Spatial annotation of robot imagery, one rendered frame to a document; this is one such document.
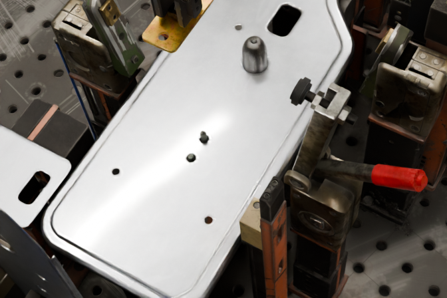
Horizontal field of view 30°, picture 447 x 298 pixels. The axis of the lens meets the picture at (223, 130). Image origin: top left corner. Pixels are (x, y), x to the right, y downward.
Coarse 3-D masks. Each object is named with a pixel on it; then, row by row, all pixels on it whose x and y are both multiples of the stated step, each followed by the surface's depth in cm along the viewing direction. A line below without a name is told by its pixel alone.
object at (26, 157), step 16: (0, 128) 104; (0, 144) 103; (16, 144) 103; (32, 144) 103; (0, 160) 102; (16, 160) 102; (32, 160) 101; (48, 160) 101; (64, 160) 101; (0, 176) 101; (16, 176) 101; (32, 176) 100; (64, 176) 100; (0, 192) 100; (16, 192) 99; (48, 192) 99; (16, 208) 98; (32, 208) 98
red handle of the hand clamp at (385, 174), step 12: (324, 168) 89; (336, 168) 88; (348, 168) 87; (360, 168) 86; (372, 168) 85; (384, 168) 83; (396, 168) 82; (408, 168) 82; (360, 180) 86; (372, 180) 84; (384, 180) 83; (396, 180) 82; (408, 180) 81; (420, 180) 80
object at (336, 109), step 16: (304, 80) 78; (304, 96) 79; (320, 96) 78; (336, 96) 78; (320, 112) 77; (336, 112) 77; (320, 128) 79; (304, 144) 84; (320, 144) 82; (304, 160) 87
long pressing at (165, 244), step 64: (256, 0) 111; (320, 0) 110; (192, 64) 107; (320, 64) 105; (128, 128) 103; (192, 128) 102; (256, 128) 101; (64, 192) 99; (128, 192) 98; (192, 192) 98; (256, 192) 97; (128, 256) 94; (192, 256) 94
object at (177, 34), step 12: (204, 0) 80; (168, 12) 79; (204, 12) 80; (156, 24) 79; (168, 24) 79; (192, 24) 79; (144, 36) 78; (156, 36) 78; (168, 36) 78; (180, 36) 78; (168, 48) 78
